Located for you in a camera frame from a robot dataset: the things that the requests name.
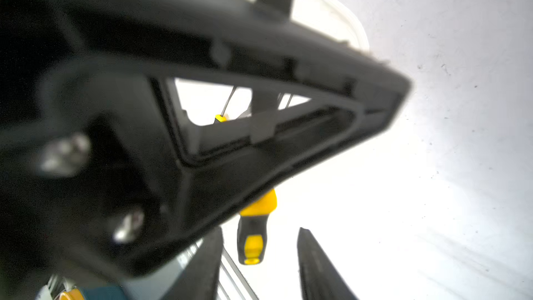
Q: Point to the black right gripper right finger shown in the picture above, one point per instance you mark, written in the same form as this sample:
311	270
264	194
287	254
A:
318	277

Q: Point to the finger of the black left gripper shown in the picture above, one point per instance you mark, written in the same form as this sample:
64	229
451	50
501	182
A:
99	183

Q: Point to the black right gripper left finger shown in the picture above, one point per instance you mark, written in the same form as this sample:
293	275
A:
199	280

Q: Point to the file tool yellow handle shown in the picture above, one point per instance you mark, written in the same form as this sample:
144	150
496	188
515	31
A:
219	118
252	227

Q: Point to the white plastic storage box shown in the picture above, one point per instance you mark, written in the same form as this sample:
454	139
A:
316	62

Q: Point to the aluminium mounting rail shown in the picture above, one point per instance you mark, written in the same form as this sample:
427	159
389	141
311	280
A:
232	283

